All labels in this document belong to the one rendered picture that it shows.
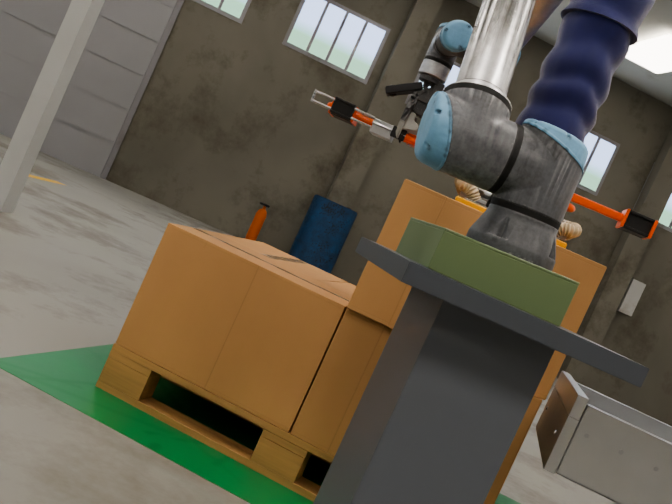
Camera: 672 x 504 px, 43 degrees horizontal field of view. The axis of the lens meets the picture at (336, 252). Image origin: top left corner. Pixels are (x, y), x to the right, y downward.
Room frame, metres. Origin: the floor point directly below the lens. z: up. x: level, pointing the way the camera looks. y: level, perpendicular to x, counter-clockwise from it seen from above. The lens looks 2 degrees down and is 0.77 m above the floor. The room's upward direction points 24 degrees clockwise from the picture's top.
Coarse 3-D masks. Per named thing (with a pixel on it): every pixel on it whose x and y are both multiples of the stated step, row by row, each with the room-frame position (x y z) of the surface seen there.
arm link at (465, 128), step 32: (512, 0) 1.83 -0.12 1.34; (480, 32) 1.81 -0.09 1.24; (512, 32) 1.80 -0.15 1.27; (480, 64) 1.77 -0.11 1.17; (512, 64) 1.80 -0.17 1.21; (448, 96) 1.71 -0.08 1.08; (480, 96) 1.71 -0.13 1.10; (448, 128) 1.68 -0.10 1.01; (480, 128) 1.69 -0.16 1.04; (512, 128) 1.71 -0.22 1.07; (448, 160) 1.70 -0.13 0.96; (480, 160) 1.69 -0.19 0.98
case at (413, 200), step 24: (408, 192) 2.40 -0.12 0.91; (432, 192) 2.39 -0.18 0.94; (408, 216) 2.39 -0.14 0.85; (432, 216) 2.38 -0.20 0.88; (456, 216) 2.37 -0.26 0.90; (384, 240) 2.40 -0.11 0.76; (576, 264) 2.32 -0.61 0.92; (600, 264) 2.32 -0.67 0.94; (360, 288) 2.40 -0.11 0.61; (384, 288) 2.39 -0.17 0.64; (408, 288) 2.38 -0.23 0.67; (360, 312) 2.39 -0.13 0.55; (384, 312) 2.38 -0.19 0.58; (576, 312) 2.32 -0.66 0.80; (552, 360) 2.32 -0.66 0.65; (552, 384) 2.32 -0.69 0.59
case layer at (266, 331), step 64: (192, 256) 2.53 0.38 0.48; (256, 256) 2.73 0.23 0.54; (128, 320) 2.55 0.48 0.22; (192, 320) 2.51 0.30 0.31; (256, 320) 2.48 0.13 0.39; (320, 320) 2.44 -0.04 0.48; (256, 384) 2.46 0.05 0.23; (320, 384) 2.42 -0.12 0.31; (320, 448) 2.41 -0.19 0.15; (512, 448) 2.31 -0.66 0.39
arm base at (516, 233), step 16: (496, 208) 1.74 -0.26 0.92; (512, 208) 1.71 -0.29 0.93; (528, 208) 1.70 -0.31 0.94; (480, 224) 1.74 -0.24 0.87; (496, 224) 1.71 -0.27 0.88; (512, 224) 1.70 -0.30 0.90; (528, 224) 1.70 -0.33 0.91; (544, 224) 1.71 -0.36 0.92; (560, 224) 1.75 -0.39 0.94; (480, 240) 1.72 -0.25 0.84; (496, 240) 1.70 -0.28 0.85; (512, 240) 1.69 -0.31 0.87; (528, 240) 1.69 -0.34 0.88; (544, 240) 1.71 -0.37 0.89; (528, 256) 1.69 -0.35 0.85; (544, 256) 1.70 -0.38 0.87
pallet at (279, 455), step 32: (128, 352) 2.54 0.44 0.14; (96, 384) 2.55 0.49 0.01; (128, 384) 2.53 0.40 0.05; (192, 384) 2.49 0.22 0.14; (160, 416) 2.50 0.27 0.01; (256, 416) 2.45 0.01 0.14; (224, 448) 2.46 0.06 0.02; (256, 448) 2.44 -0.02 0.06; (288, 448) 2.42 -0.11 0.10; (288, 480) 2.42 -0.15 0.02
